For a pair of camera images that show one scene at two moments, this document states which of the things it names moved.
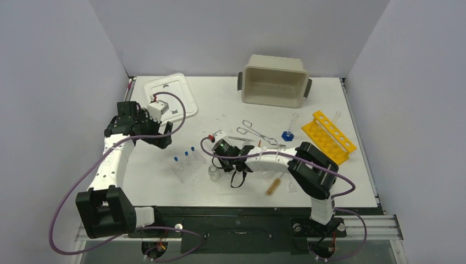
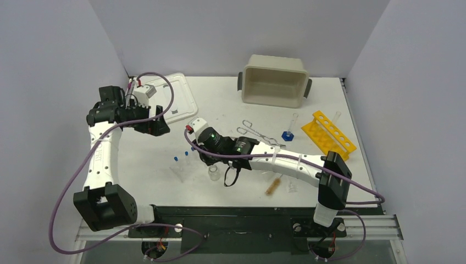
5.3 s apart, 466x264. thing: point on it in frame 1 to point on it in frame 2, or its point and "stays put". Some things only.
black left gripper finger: (163, 142) to (158, 127)
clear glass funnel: (291, 190) stays put
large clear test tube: (336, 116) stays put
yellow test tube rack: (323, 135) stays put
